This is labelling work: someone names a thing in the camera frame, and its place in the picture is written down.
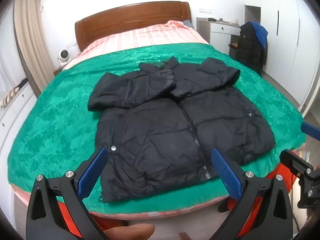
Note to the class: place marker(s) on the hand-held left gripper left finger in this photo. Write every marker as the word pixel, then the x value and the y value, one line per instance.
pixel 91 173

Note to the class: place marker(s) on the grey pillow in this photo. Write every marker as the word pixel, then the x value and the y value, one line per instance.
pixel 188 24

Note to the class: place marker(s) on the pink striped bedsheet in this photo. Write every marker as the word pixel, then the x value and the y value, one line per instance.
pixel 150 35

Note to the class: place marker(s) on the white wardrobe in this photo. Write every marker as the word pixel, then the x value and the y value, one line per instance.
pixel 287 55

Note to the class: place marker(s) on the wooden headboard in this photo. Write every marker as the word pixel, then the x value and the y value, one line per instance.
pixel 125 22

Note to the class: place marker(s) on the black coat on chair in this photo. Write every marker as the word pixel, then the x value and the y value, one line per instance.
pixel 250 52

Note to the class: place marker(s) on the small white fan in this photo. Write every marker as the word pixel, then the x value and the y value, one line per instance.
pixel 63 56

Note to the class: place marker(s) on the person's red clothing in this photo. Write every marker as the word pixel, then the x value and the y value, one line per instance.
pixel 287 170

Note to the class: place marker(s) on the green plush blanket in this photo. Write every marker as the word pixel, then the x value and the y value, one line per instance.
pixel 62 117

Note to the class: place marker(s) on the white low cabinet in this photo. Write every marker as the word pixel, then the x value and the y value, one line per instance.
pixel 12 125

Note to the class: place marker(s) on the white desk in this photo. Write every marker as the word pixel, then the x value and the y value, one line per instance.
pixel 220 28

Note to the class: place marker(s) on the person's left hand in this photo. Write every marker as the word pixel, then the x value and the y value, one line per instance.
pixel 130 232

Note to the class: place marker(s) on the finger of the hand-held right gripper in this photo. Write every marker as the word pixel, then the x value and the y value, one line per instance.
pixel 296 161
pixel 311 130

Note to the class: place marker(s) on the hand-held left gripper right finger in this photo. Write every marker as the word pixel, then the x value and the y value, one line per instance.
pixel 228 175

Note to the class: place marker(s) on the beige curtain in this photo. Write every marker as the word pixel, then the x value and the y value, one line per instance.
pixel 32 42

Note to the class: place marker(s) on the small dark desk item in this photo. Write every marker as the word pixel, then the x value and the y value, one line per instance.
pixel 212 19

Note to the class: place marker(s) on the black puffer jacket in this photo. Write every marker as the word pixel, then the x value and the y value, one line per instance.
pixel 155 140

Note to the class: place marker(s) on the wooden chair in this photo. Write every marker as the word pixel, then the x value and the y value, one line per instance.
pixel 233 45

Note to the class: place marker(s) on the blue hooded garment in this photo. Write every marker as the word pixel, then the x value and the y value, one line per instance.
pixel 261 33

